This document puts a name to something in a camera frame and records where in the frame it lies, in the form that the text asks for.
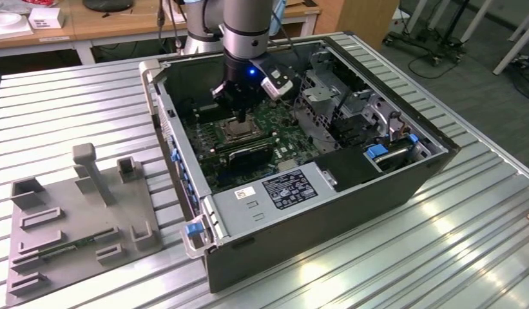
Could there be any silver green CPU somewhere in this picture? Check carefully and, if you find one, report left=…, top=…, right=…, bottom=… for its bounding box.
left=226, top=121, right=255, bottom=135

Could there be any metal socket cover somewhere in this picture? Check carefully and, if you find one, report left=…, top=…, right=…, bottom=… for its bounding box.
left=219, top=117, right=266, bottom=143

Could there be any CPU socket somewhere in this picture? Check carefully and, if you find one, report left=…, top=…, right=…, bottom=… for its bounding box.
left=215, top=115, right=269, bottom=145

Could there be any silver metal disk bay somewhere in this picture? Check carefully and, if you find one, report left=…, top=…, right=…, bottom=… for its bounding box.
left=298, top=69, right=365, bottom=147

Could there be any green motherboard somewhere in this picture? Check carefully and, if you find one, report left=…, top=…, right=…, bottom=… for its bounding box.
left=180, top=96, right=319, bottom=194

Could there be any black graphics card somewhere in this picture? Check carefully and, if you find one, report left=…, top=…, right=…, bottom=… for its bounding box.
left=226, top=144, right=275, bottom=172

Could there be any wooden desk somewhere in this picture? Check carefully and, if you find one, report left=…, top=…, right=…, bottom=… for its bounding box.
left=0, top=0, right=323, bottom=67

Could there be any wooden cabinet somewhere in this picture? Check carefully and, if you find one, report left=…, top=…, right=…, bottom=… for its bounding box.
left=335, top=0, right=398, bottom=52

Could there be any black plastic shroud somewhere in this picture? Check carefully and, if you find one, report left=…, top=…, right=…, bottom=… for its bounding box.
left=314, top=148, right=387, bottom=193

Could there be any grey power supply unit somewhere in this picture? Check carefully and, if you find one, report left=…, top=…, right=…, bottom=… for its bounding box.
left=202, top=162, right=339, bottom=247

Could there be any black round monitor base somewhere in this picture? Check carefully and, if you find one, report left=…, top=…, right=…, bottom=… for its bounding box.
left=82, top=0, right=134, bottom=12

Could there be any black wheeled stand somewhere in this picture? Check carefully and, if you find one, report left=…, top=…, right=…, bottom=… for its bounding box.
left=383, top=0, right=474, bottom=67

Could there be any white cardboard box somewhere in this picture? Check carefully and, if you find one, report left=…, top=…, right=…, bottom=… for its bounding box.
left=27, top=8, right=67, bottom=30

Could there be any black grey PC case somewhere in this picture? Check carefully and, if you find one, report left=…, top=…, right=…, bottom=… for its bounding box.
left=138, top=35, right=461, bottom=294

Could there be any grey parts rack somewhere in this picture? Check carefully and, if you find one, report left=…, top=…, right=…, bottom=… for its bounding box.
left=4, top=142, right=166, bottom=306

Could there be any white foam tray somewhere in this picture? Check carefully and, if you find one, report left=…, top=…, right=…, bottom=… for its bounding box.
left=0, top=12, right=34, bottom=42

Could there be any green RAM stick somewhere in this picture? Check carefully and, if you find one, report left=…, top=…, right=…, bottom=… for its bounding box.
left=38, top=236, right=98, bottom=259

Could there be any white table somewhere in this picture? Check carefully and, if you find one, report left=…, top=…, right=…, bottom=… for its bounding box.
left=492, top=0, right=529, bottom=75

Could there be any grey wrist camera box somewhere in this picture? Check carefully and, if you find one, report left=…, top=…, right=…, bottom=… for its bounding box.
left=250, top=57, right=301, bottom=100

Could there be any black hanging cable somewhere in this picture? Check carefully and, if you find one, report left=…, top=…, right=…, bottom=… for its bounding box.
left=156, top=0, right=167, bottom=52
left=167, top=0, right=184, bottom=54

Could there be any blue drive handle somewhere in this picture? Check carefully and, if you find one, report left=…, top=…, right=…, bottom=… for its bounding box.
left=361, top=144, right=387, bottom=161

